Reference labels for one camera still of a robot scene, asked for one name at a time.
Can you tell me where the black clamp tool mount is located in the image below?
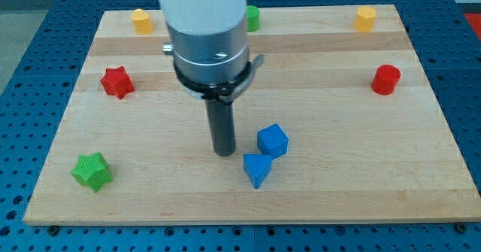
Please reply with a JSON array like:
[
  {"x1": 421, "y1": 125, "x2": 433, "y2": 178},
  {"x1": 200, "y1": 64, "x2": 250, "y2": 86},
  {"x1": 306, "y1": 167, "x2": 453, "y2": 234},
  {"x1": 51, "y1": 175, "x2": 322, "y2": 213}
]
[{"x1": 174, "y1": 54, "x2": 264, "y2": 104}]

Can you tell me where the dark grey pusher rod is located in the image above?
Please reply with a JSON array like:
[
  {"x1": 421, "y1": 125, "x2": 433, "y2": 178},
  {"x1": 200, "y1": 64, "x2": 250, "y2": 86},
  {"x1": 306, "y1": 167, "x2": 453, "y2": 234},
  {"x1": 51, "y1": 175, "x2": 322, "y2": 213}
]
[{"x1": 205, "y1": 100, "x2": 236, "y2": 156}]

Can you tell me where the blue cube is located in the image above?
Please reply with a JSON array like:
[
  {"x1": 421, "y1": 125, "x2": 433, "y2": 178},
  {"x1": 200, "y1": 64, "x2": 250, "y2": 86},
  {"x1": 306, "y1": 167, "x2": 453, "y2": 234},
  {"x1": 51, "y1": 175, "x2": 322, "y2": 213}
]
[{"x1": 257, "y1": 123, "x2": 289, "y2": 159}]

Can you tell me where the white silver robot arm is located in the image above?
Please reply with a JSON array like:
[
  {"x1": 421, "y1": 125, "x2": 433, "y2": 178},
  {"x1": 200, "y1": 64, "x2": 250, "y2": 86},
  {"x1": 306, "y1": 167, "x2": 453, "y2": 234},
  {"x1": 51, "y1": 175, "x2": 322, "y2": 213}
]
[{"x1": 159, "y1": 0, "x2": 263, "y2": 156}]

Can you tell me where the blue triangular prism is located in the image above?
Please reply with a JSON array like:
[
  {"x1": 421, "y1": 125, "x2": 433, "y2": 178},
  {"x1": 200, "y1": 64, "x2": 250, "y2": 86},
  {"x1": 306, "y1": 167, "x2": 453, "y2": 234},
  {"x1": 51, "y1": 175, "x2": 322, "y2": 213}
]
[{"x1": 243, "y1": 153, "x2": 272, "y2": 189}]

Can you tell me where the green cylinder block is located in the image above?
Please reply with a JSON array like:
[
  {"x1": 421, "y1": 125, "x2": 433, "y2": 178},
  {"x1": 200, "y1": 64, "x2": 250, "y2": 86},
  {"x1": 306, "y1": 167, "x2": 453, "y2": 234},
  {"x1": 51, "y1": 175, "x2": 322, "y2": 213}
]
[{"x1": 247, "y1": 5, "x2": 260, "y2": 32}]

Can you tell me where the yellow heart block left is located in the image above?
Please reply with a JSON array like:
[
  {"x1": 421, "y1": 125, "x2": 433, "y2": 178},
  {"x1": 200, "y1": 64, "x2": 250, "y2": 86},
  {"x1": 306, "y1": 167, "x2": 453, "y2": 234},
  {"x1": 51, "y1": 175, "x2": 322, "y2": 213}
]
[{"x1": 131, "y1": 8, "x2": 154, "y2": 35}]

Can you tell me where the red star block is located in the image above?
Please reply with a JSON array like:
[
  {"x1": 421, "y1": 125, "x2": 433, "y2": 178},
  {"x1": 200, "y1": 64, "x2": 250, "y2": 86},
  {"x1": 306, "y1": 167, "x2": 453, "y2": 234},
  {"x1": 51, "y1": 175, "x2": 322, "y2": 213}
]
[{"x1": 100, "y1": 66, "x2": 135, "y2": 99}]

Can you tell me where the wooden board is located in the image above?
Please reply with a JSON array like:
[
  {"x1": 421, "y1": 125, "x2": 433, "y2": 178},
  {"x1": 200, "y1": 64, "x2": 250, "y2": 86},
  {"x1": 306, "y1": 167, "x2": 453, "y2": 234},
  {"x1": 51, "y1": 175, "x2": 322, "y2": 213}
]
[{"x1": 24, "y1": 5, "x2": 480, "y2": 226}]

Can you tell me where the green star block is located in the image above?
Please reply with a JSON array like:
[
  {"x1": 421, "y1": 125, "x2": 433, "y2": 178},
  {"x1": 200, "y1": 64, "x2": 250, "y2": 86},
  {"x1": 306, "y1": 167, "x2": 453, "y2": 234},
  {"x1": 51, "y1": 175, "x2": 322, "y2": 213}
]
[{"x1": 71, "y1": 152, "x2": 113, "y2": 193}]

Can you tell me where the yellow hexagon block right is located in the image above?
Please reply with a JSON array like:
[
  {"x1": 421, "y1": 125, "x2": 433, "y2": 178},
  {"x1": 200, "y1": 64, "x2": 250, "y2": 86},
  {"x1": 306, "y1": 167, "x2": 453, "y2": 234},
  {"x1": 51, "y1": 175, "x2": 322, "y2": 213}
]
[{"x1": 353, "y1": 6, "x2": 377, "y2": 32}]

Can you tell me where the red cylinder block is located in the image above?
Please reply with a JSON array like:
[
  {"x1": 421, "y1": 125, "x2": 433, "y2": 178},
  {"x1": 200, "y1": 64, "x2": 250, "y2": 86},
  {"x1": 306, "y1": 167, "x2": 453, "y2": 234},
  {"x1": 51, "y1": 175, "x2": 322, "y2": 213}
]
[{"x1": 371, "y1": 64, "x2": 401, "y2": 96}]

